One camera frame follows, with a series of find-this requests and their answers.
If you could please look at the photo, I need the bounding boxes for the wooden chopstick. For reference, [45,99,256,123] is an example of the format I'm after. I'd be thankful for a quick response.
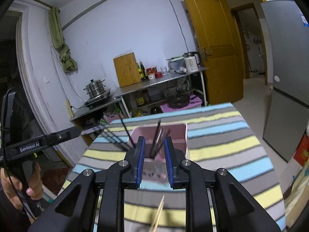
[149,194,165,232]

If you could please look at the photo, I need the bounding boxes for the steel counter table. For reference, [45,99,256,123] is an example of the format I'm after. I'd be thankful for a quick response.
[112,67,208,119]

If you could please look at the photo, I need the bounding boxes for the small steel side table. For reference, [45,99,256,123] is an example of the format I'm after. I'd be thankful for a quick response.
[70,97,121,136]

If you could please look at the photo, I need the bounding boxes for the black frying pan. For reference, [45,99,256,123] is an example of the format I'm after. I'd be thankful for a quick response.
[165,94,191,108]

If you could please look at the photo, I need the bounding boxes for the green curtain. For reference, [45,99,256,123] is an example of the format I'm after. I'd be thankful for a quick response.
[49,7,78,73]

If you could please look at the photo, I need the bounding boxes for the thin wall cable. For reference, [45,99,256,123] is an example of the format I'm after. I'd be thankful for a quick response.
[49,45,85,109]

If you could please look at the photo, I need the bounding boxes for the grey refrigerator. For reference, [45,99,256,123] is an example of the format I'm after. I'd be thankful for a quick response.
[260,0,309,163]

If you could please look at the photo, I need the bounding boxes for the wooden cutting board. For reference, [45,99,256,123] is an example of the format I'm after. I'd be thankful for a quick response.
[113,52,142,88]

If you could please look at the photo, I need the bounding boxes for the black induction cooker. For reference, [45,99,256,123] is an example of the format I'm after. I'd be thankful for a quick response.
[84,89,111,108]

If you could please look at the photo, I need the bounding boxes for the yellow wooden door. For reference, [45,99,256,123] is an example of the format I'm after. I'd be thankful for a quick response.
[179,0,244,105]

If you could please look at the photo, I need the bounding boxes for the pink plastic utensil holder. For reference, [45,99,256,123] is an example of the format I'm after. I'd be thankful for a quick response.
[129,123,188,185]

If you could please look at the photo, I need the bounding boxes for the stainless steel pot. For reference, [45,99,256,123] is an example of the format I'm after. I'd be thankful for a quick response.
[84,78,107,99]

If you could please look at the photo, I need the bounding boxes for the striped tablecloth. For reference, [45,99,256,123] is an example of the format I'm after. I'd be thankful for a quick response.
[57,103,286,232]

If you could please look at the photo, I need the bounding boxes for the air conditioner pipe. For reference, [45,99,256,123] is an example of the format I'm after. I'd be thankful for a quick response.
[165,0,194,54]

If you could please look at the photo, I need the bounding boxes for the person's left hand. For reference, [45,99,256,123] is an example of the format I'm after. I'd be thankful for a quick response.
[0,161,45,207]

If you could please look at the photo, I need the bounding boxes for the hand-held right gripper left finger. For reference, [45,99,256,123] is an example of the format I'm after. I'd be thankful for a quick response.
[28,136,145,232]

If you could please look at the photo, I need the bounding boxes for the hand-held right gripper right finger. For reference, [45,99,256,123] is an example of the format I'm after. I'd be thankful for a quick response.
[164,136,282,232]

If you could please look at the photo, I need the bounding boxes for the dark glass bottle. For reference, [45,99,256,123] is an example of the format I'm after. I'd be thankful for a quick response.
[139,61,147,81]

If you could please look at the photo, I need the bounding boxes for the purple stool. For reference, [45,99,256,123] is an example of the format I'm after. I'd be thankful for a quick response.
[160,95,203,113]

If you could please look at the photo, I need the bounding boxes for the cardboard box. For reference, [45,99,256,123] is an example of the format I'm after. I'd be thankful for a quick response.
[285,162,309,230]

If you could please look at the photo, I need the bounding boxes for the red box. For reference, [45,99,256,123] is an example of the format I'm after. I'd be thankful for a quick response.
[293,134,309,166]

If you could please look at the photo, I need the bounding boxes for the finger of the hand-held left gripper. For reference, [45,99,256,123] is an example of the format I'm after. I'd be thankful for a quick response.
[45,126,81,147]

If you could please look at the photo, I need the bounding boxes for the metal utensil handle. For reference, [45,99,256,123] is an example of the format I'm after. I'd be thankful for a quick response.
[154,126,165,155]

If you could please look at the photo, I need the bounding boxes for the clear plastic container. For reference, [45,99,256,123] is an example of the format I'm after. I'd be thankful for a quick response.
[166,57,186,72]

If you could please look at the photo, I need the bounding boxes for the white electric kettle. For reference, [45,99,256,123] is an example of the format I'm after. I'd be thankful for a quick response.
[184,51,201,72]

